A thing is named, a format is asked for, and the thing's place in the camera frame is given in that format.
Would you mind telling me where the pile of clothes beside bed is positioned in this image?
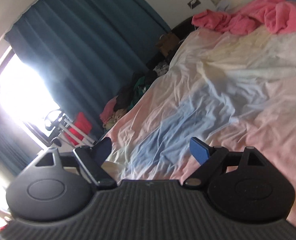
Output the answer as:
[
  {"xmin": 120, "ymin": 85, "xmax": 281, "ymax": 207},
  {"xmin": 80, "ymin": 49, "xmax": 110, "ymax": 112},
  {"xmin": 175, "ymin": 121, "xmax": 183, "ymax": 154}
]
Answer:
[{"xmin": 99, "ymin": 61, "xmax": 169, "ymax": 132}]

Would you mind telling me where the red bag on stand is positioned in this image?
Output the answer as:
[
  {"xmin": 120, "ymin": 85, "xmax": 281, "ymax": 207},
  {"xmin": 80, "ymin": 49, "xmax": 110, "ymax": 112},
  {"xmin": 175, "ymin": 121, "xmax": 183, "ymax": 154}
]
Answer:
[{"xmin": 64, "ymin": 112, "xmax": 94, "ymax": 146}]

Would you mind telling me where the pastel tie-dye bed duvet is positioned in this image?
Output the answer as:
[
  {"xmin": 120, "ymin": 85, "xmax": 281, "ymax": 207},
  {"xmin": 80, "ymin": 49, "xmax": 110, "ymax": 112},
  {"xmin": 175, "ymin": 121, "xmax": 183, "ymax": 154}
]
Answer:
[{"xmin": 104, "ymin": 27, "xmax": 296, "ymax": 226}]

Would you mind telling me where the teal curtain left of window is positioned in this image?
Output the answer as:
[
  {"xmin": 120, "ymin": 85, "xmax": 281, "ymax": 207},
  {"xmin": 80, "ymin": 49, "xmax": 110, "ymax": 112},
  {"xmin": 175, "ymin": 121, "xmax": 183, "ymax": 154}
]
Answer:
[{"xmin": 0, "ymin": 122, "xmax": 32, "ymax": 176}]

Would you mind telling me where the teal curtain of window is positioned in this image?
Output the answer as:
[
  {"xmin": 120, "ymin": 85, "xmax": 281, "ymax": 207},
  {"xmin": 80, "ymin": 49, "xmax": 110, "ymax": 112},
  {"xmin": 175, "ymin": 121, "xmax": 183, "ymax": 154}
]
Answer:
[
  {"xmin": 5, "ymin": 0, "xmax": 169, "ymax": 138},
  {"xmin": 0, "ymin": 122, "xmax": 32, "ymax": 176}
]

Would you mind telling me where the teal curtain right of window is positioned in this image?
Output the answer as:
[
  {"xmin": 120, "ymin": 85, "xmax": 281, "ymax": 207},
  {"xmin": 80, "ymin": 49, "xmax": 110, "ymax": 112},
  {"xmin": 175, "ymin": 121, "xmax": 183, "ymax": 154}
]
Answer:
[{"xmin": 5, "ymin": 0, "xmax": 169, "ymax": 138}]

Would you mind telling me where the brown paper bag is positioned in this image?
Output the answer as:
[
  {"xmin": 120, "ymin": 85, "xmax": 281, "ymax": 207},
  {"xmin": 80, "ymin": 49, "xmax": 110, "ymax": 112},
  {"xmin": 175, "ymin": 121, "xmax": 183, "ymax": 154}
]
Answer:
[{"xmin": 155, "ymin": 32, "xmax": 180, "ymax": 57}]

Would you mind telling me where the pink blanket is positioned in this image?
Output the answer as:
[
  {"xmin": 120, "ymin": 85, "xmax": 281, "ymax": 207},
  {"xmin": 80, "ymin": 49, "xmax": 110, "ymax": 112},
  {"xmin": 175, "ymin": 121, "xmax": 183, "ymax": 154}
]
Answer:
[{"xmin": 192, "ymin": 0, "xmax": 296, "ymax": 35}]

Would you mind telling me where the wall power socket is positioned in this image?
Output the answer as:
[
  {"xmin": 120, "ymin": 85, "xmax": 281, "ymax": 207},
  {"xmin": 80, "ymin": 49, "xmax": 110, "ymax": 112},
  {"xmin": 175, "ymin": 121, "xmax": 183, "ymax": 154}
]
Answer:
[{"xmin": 187, "ymin": 0, "xmax": 200, "ymax": 10}]

